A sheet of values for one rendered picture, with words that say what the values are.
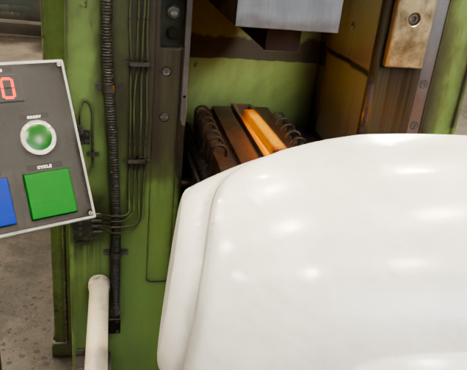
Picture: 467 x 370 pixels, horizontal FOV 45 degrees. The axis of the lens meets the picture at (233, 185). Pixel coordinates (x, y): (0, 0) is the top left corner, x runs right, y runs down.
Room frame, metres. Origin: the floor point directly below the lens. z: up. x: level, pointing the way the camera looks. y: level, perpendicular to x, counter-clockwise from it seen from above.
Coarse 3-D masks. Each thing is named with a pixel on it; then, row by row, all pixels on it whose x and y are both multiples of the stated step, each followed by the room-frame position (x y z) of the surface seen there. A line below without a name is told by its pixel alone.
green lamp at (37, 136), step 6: (30, 126) 0.87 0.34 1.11; (36, 126) 0.88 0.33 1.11; (42, 126) 0.88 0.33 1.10; (30, 132) 0.87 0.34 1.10; (36, 132) 0.87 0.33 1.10; (42, 132) 0.88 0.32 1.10; (48, 132) 0.89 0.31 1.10; (30, 138) 0.86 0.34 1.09; (36, 138) 0.87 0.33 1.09; (42, 138) 0.87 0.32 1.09; (48, 138) 0.88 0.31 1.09; (30, 144) 0.86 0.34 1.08; (36, 144) 0.86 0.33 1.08; (42, 144) 0.87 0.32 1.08; (48, 144) 0.87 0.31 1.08
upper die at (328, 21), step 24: (216, 0) 1.28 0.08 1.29; (240, 0) 1.06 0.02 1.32; (264, 0) 1.07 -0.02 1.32; (288, 0) 1.08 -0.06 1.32; (312, 0) 1.09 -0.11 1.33; (336, 0) 1.10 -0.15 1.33; (240, 24) 1.06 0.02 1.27; (264, 24) 1.07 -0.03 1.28; (288, 24) 1.08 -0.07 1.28; (312, 24) 1.10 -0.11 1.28; (336, 24) 1.11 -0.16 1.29
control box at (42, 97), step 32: (0, 64) 0.90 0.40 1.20; (32, 64) 0.93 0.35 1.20; (0, 96) 0.87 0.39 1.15; (32, 96) 0.90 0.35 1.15; (64, 96) 0.93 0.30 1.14; (0, 128) 0.85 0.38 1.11; (64, 128) 0.91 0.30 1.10; (0, 160) 0.82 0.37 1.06; (32, 160) 0.85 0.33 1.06; (64, 160) 0.88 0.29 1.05; (32, 224) 0.80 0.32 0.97; (64, 224) 0.83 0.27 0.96
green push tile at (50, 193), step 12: (24, 180) 0.82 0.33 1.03; (36, 180) 0.83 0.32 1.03; (48, 180) 0.84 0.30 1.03; (60, 180) 0.85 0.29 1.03; (36, 192) 0.82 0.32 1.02; (48, 192) 0.83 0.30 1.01; (60, 192) 0.84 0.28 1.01; (72, 192) 0.85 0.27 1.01; (36, 204) 0.81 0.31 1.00; (48, 204) 0.82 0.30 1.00; (60, 204) 0.83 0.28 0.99; (72, 204) 0.84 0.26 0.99; (36, 216) 0.80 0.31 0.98; (48, 216) 0.81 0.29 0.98
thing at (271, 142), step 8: (248, 112) 1.37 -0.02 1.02; (256, 112) 1.38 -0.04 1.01; (248, 120) 1.34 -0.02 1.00; (256, 120) 1.31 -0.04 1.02; (256, 128) 1.26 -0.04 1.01; (264, 128) 1.24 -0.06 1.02; (256, 136) 1.25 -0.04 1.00; (264, 136) 1.19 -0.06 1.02; (272, 136) 1.19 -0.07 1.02; (264, 144) 1.18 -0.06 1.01; (272, 144) 1.13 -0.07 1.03; (280, 144) 1.14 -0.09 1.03; (272, 152) 1.11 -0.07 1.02
